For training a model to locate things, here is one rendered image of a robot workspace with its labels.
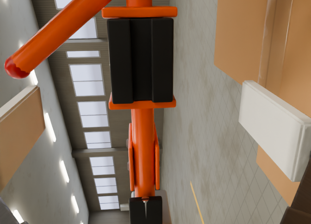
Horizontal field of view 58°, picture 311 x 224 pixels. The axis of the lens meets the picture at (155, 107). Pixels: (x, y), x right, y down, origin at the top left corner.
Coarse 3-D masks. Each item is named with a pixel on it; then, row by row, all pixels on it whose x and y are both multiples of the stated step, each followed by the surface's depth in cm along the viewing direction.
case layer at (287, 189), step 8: (264, 152) 119; (256, 160) 128; (264, 160) 120; (272, 160) 113; (264, 168) 120; (272, 168) 113; (272, 176) 113; (280, 176) 106; (280, 184) 107; (288, 184) 101; (296, 184) 96; (280, 192) 107; (288, 192) 101; (288, 200) 101
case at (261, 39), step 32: (224, 0) 42; (256, 0) 31; (288, 0) 24; (224, 32) 42; (256, 32) 31; (288, 32) 25; (224, 64) 43; (256, 64) 31; (288, 64) 25; (288, 96) 25
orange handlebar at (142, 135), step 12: (132, 0) 22; (144, 0) 22; (132, 120) 27; (144, 120) 26; (132, 132) 27; (144, 132) 26; (156, 132) 30; (132, 144) 28; (144, 144) 27; (156, 144) 27; (132, 156) 27; (144, 156) 27; (156, 156) 27; (132, 168) 28; (144, 168) 28; (156, 168) 28; (132, 180) 28; (144, 180) 28; (156, 180) 28; (144, 192) 29
